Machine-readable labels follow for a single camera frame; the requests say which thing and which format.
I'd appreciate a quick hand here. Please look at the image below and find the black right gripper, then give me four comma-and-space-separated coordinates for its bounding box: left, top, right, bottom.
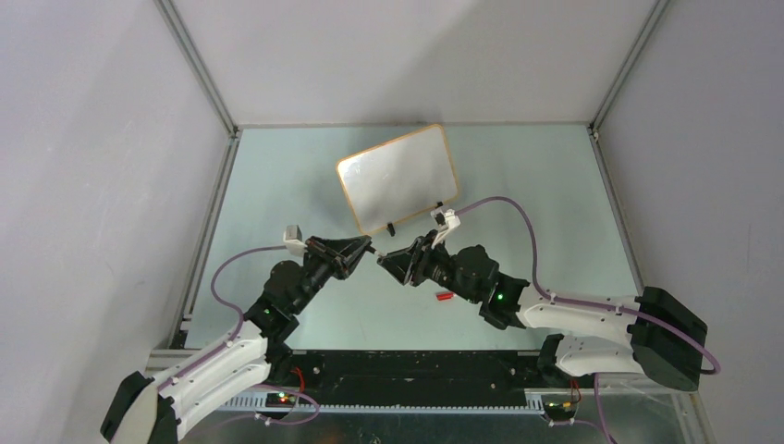
378, 229, 480, 304

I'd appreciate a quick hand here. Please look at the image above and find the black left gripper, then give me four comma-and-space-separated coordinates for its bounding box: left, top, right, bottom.
290, 235, 371, 314

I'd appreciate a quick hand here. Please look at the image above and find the yellow framed whiteboard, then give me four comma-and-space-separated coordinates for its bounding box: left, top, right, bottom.
336, 124, 460, 235

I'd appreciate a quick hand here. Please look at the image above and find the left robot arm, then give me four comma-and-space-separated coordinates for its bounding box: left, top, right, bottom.
100, 235, 373, 443

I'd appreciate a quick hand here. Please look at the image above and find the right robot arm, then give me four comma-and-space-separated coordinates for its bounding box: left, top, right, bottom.
377, 237, 707, 392

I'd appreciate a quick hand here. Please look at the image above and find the left controller board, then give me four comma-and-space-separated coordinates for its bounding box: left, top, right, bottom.
264, 391, 298, 409

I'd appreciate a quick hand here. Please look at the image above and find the controller board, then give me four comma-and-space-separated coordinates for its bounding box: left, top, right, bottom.
264, 391, 298, 409
543, 401, 580, 423

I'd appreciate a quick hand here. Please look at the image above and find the right controller board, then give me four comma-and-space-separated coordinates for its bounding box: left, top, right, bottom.
543, 401, 580, 423

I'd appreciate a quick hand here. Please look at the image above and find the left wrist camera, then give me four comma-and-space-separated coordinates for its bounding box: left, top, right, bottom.
283, 225, 307, 257

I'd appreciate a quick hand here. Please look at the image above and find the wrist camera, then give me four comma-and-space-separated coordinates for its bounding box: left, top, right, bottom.
283, 225, 307, 257
430, 206, 461, 248

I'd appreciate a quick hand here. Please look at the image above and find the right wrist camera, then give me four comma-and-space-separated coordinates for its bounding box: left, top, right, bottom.
430, 206, 461, 248

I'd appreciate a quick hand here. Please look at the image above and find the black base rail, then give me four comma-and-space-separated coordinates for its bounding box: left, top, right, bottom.
235, 349, 589, 409

